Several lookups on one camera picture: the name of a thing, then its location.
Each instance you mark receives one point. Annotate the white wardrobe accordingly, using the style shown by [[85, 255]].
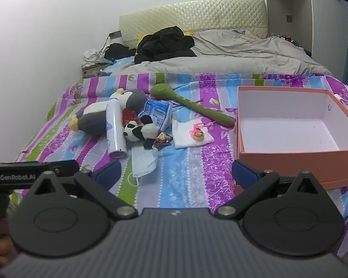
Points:
[[301, 5]]

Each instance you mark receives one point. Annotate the white face mask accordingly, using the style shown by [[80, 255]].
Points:
[[143, 162]]

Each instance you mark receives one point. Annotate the white towel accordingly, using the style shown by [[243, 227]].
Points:
[[184, 137]]

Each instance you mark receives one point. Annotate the pink pillow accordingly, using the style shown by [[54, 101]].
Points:
[[251, 36]]

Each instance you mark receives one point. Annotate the grey and white plush toy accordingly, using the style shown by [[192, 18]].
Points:
[[92, 115]]

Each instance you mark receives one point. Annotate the green plush massage stick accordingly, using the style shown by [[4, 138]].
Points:
[[191, 104]]

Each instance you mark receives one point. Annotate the dark clothes bundle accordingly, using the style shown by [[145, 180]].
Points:
[[119, 50]]

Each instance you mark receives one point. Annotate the wall switch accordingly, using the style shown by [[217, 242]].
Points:
[[289, 18]]

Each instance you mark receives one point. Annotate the black wall charger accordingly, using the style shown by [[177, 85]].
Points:
[[115, 34]]

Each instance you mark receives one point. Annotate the black clothing pile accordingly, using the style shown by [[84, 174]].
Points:
[[165, 45]]

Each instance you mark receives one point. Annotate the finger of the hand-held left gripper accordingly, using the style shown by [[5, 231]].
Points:
[[65, 168]]

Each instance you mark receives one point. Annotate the orange cardboard box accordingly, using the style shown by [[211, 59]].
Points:
[[293, 162]]

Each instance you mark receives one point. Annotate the white spray can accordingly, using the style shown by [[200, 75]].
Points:
[[116, 130]]

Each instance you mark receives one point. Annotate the striped floral bedsheet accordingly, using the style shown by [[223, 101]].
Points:
[[191, 165]]

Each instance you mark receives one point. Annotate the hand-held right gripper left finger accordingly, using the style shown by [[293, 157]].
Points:
[[108, 171]]

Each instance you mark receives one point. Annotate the blue tissue pack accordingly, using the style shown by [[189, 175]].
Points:
[[156, 113]]

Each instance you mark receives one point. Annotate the brown cardboard box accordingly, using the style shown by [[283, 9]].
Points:
[[90, 70]]

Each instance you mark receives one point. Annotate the white crumpled cloth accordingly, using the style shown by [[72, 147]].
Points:
[[91, 55]]

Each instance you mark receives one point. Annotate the dark snack packet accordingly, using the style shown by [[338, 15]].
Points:
[[163, 139]]

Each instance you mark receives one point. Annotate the panda plush toy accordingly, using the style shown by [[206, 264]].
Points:
[[143, 131]]

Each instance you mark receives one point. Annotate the cream quilted headboard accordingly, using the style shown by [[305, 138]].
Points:
[[206, 14]]

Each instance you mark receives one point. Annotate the grey duvet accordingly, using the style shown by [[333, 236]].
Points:
[[235, 55]]

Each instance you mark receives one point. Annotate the row of cosmetic bottles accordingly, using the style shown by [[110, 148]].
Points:
[[286, 37]]

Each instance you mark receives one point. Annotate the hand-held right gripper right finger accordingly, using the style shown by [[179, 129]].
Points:
[[245, 173]]

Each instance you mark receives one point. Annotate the red snack packet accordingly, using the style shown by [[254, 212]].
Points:
[[130, 115]]

